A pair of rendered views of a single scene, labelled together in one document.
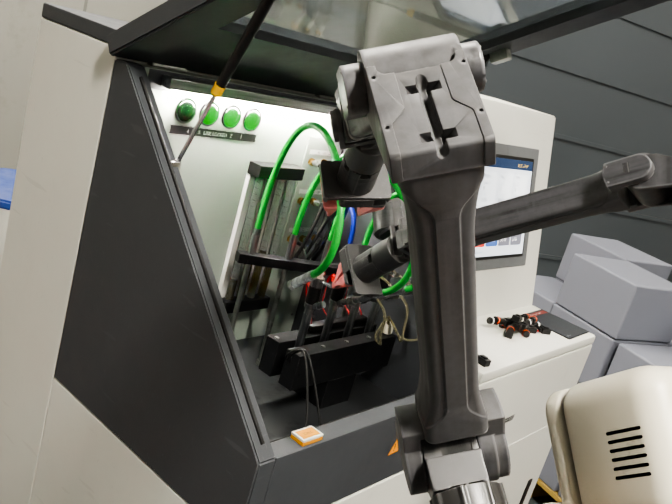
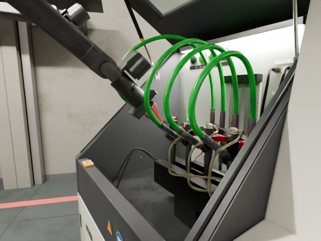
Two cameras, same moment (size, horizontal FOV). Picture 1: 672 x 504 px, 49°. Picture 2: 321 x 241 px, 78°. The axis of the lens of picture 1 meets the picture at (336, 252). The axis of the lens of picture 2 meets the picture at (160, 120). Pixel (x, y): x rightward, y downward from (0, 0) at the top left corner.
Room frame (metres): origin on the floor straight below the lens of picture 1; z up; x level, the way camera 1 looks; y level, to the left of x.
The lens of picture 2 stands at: (1.62, -0.64, 1.24)
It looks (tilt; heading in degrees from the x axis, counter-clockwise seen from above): 9 degrees down; 109
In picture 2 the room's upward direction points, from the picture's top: straight up
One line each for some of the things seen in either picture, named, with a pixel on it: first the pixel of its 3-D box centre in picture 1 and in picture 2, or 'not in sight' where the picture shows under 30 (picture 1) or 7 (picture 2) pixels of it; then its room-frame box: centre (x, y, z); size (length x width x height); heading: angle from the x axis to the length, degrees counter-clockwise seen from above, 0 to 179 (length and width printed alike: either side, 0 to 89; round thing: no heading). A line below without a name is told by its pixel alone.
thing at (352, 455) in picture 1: (369, 447); (110, 213); (1.31, -0.17, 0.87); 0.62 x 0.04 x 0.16; 143
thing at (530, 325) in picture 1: (520, 322); not in sight; (1.95, -0.54, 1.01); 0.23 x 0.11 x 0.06; 143
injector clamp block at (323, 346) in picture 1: (327, 364); (196, 195); (1.55, -0.05, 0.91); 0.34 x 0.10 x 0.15; 143
